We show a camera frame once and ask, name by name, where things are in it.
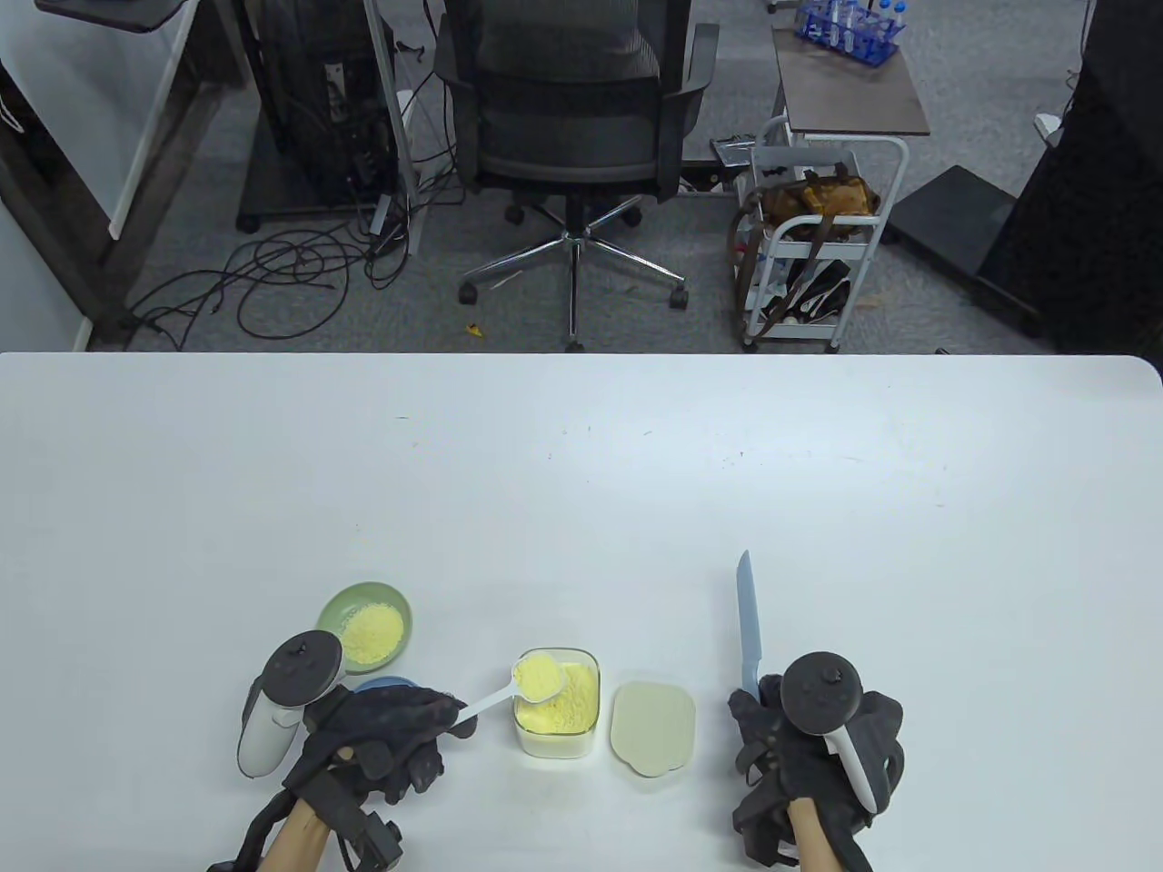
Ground person's right hand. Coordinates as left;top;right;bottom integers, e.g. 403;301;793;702
729;674;906;829

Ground person's left hand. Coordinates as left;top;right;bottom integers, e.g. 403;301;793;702
283;686;482;809

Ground white plastic spoon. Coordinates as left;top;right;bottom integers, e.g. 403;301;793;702
454;656;570;728

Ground grey-blue knife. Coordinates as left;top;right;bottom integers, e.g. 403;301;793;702
735;549;767;706

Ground person's left forearm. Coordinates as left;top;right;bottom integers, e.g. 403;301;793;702
259;799;330;872

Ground person's right forearm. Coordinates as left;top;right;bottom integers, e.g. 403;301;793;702
786;798;835;872

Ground white and black wrist controller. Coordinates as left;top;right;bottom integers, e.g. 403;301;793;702
237;631;347;778
780;651;882;815

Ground yellow powder on spoon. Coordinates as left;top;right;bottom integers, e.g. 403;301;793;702
516;656;564;700

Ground beige container lid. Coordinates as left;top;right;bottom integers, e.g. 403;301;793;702
610;680;699;779

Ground yellow powder in green bowl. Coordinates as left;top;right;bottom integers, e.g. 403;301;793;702
340;606;405;665

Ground clear square plastic container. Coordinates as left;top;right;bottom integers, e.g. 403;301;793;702
511;646;601;760

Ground yellow powder in clear container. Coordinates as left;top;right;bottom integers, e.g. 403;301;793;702
516;661;599;733

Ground green bowl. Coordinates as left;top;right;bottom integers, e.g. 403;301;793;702
315;581;415;676

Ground black items on cart shelf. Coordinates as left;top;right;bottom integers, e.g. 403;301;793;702
758;258;853;325

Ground white rolling cart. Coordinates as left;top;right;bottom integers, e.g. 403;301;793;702
738;114;910;354

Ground brown leather bag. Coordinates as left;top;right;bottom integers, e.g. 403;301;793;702
756;166;882;239

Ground black flat floor platform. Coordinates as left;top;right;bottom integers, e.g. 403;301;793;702
885;164;1019;275

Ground black mesh office chair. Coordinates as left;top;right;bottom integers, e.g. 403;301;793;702
433;0;721;352

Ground black computer tower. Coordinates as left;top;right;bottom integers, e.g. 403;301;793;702
238;0;403;233

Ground black cabinet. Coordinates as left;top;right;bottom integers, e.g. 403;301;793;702
974;0;1163;357

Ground brown board cart top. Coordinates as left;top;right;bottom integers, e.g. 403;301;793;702
771;25;931;139

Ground blue test tube rack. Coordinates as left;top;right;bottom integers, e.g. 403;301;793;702
795;0;910;67

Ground dark desk with white panel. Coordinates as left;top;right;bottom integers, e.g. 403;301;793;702
0;0;248;352

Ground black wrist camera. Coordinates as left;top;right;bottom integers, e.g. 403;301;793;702
338;811;406;872

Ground tangle of black floor cables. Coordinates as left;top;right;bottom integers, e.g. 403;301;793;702
123;204;428;349

